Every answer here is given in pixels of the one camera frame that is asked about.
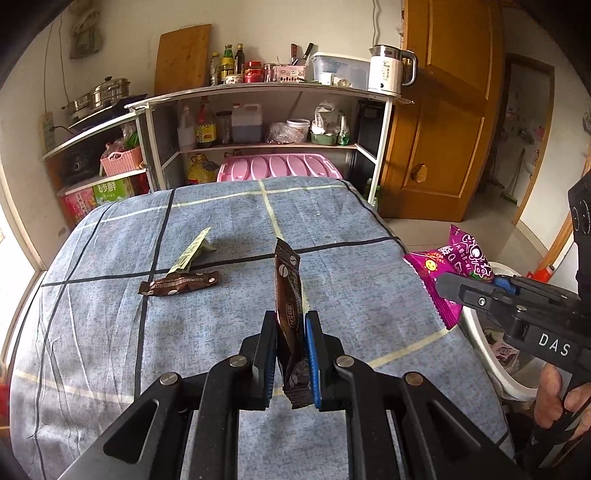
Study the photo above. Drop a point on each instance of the white plastic tub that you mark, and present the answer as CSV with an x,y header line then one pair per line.
x,y
299,129

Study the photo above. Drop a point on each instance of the clear plastic storage box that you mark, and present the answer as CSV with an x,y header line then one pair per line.
x,y
341,69

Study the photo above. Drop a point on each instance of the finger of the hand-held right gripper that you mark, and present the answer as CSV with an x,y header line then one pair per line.
x,y
480,300
505,282

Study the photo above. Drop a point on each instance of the dark lid glass jar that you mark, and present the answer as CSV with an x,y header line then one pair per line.
x,y
224,128

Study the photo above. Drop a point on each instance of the red white object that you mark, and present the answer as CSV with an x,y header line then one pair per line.
x,y
541,274

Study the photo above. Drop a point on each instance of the white power strip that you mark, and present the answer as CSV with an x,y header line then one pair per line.
x,y
48,131

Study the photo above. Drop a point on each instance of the white filled plastic bag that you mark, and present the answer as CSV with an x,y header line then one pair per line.
x,y
328,117

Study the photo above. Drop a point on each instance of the green bowl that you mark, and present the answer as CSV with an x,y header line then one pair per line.
x,y
324,138

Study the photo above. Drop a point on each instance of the green label sauce bottle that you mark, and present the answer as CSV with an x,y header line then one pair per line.
x,y
227,62

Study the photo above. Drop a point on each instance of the hanging cloth bag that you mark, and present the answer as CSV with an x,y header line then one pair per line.
x,y
85,37

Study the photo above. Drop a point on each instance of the pink woven basket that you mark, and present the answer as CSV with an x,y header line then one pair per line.
x,y
122,162

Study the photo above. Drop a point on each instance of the brown coffee packet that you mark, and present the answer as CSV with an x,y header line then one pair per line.
x,y
288,286
180,284

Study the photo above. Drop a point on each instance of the small glass jar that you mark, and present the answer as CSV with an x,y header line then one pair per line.
x,y
269,74

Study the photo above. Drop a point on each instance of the person's right hand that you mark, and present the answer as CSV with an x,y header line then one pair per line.
x,y
547,392

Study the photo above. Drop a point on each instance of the white plastic jug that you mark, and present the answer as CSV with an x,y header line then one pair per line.
x,y
247,124

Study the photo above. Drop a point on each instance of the green white barcode wrapper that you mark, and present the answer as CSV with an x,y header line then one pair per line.
x,y
189,251

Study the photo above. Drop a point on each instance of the wooden cutting board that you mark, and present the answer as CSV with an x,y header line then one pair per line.
x,y
182,60

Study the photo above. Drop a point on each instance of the wooden door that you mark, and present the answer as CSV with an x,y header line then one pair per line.
x,y
438,115

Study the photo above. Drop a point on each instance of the green cardboard box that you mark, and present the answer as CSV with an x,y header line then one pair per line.
x,y
113,191

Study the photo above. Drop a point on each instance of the red jar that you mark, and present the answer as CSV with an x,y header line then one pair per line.
x,y
253,73

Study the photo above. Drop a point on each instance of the large metal shelf cabinet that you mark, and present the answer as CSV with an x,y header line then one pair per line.
x,y
258,91

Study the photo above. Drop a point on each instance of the clear glass bottle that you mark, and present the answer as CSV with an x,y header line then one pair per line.
x,y
215,69

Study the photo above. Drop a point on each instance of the black round dial appliance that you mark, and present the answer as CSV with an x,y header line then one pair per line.
x,y
78,164

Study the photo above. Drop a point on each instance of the tall clear plastic bottle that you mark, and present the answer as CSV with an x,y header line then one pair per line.
x,y
186,131

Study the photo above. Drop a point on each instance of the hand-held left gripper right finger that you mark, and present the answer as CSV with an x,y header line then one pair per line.
x,y
311,360

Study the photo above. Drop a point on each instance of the steel steamer pot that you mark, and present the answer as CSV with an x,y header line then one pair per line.
x,y
104,92

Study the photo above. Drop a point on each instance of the dark sauce bottle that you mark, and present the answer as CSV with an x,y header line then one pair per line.
x,y
239,57

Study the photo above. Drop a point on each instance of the white electric kettle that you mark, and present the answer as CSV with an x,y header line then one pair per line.
x,y
385,71

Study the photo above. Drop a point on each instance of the pink knife holder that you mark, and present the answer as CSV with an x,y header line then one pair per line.
x,y
290,74

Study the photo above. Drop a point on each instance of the black induction cooker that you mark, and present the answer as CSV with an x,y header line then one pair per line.
x,y
99,118

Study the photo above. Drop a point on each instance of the purple snack packet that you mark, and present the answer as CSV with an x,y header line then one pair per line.
x,y
443,263

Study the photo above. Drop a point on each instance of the crumpled clear plastic bag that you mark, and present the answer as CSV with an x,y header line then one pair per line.
x,y
279,134

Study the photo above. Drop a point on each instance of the yellow cooking oil bottle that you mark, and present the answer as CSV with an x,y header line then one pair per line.
x,y
202,170

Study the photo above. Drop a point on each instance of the red cap soy sauce bottle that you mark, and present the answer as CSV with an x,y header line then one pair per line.
x,y
206,129

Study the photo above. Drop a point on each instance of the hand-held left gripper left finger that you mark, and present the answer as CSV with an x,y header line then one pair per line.
x,y
271,364

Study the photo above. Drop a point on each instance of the blue plaid tablecloth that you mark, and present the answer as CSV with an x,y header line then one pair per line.
x,y
115,346

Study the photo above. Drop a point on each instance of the white plastic waste bin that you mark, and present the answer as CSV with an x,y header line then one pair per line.
x,y
478,344

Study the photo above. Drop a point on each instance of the small metal shelf cabinet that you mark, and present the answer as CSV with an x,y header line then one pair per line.
x,y
92,134

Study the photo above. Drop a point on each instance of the pink cardboard box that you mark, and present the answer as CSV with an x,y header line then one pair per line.
x,y
79,206

